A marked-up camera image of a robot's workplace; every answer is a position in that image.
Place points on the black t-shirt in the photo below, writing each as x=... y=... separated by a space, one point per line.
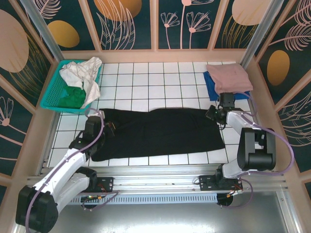
x=165 y=133

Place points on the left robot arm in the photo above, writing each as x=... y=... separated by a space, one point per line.
x=60 y=170

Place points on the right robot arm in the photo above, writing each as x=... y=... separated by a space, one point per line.
x=255 y=150

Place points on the blue folded t-shirt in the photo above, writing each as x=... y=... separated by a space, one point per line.
x=209 y=85

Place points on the pink folded t-shirt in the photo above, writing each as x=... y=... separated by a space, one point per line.
x=230 y=77

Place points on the green crumpled t-shirt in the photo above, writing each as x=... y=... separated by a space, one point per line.
x=73 y=97

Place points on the teal plastic laundry basket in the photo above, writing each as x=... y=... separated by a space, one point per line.
x=54 y=92

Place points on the white crumpled t-shirt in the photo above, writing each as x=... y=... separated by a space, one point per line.
x=75 y=72

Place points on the grey metal sheet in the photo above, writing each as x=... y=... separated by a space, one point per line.
x=155 y=218

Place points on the peach disc golden lines panel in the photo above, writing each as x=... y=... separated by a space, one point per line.
x=243 y=14

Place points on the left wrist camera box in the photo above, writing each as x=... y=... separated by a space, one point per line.
x=93 y=126

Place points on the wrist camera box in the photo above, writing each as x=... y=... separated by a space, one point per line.
x=93 y=126
x=227 y=99

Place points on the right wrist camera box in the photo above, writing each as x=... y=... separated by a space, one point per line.
x=227 y=99

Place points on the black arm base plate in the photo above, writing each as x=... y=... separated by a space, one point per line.
x=107 y=184
x=206 y=183

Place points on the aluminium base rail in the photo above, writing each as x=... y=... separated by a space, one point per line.
x=155 y=179

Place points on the single flower wall panel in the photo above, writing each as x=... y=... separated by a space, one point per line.
x=12 y=121

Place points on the pink fern wall panel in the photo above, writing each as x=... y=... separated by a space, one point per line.
x=298 y=126

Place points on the aluminium frame post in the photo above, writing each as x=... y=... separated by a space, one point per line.
x=257 y=36
x=43 y=31

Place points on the orange oval fern wall panel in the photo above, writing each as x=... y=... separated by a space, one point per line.
x=286 y=48

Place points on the pink flower print wall panel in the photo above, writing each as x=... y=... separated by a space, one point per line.
x=184 y=24

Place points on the orange disc leaf wall panel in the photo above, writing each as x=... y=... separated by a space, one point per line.
x=121 y=24

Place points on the orange oval leaf wall panel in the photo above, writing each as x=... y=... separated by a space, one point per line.
x=68 y=31

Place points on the large peach disc wall panel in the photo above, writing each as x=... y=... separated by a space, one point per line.
x=17 y=48

